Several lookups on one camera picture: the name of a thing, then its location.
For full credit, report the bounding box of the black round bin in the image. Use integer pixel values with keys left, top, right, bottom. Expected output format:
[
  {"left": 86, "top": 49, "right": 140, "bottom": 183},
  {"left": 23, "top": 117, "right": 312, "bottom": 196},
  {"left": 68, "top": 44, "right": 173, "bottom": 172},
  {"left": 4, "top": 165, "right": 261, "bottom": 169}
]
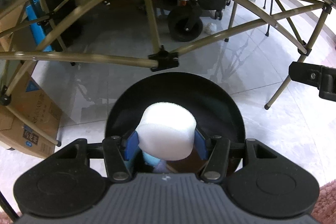
[{"left": 105, "top": 71, "right": 246, "bottom": 180}]

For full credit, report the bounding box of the black wagon wheel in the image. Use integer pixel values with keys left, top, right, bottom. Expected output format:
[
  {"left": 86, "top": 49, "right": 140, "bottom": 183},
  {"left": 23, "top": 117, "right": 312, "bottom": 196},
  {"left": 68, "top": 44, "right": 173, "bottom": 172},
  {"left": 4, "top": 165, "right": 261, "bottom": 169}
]
[{"left": 168, "top": 7, "right": 203, "bottom": 42}]

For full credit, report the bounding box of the lavender fabric pouch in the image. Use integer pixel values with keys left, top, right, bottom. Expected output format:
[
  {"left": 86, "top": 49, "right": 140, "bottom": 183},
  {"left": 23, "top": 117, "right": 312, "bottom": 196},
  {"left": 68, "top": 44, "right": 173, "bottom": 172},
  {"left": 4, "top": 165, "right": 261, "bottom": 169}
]
[{"left": 154, "top": 161, "right": 170, "bottom": 174}]

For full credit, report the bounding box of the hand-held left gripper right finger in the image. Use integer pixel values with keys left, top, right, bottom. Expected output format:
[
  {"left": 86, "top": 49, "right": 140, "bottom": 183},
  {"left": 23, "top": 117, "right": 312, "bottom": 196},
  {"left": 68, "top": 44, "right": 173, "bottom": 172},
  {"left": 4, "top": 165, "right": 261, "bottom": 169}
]
[{"left": 193, "top": 128, "right": 286, "bottom": 184}]

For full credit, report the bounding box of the pink fluffy rug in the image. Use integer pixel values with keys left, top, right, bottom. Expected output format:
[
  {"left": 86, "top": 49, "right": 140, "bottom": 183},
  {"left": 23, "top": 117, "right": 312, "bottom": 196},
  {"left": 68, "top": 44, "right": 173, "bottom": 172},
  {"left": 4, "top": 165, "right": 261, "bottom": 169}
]
[{"left": 312, "top": 179, "right": 336, "bottom": 224}]

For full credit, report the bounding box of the tan folding table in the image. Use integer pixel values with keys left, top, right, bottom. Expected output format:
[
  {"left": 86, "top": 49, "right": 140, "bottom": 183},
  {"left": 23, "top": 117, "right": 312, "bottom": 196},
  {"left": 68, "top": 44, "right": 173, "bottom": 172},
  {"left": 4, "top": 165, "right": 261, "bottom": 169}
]
[{"left": 0, "top": 0, "right": 336, "bottom": 148}]

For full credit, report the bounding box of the printed cardboard box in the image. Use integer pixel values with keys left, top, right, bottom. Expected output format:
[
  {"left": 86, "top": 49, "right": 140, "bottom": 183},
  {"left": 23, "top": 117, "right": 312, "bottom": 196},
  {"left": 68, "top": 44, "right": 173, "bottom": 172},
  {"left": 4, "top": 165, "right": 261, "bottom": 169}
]
[{"left": 0, "top": 74, "right": 63, "bottom": 159}]

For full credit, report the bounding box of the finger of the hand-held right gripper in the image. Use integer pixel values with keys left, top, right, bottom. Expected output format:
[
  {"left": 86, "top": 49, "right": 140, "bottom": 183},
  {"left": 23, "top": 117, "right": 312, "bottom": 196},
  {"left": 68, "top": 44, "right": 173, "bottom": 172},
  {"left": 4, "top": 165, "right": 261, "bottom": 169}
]
[{"left": 288, "top": 61, "right": 336, "bottom": 103}]

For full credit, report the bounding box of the white foam cylinder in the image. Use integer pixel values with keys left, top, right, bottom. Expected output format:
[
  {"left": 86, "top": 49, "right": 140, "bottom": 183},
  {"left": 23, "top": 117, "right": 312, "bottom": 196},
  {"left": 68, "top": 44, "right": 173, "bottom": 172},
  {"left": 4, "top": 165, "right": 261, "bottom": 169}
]
[{"left": 138, "top": 101, "right": 197, "bottom": 161}]

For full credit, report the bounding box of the light blue fluffy cloth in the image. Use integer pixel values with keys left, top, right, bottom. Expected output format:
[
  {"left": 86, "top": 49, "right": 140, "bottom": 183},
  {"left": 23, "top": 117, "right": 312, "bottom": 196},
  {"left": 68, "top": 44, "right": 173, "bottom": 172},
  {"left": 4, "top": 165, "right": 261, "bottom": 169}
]
[{"left": 142, "top": 152, "right": 161, "bottom": 166}]

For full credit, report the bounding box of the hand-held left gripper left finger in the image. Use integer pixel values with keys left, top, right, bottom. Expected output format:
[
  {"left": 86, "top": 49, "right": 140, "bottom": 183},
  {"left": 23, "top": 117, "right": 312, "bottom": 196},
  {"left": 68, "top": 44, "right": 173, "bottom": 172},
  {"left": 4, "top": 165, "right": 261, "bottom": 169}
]
[{"left": 52, "top": 131, "right": 140, "bottom": 184}]

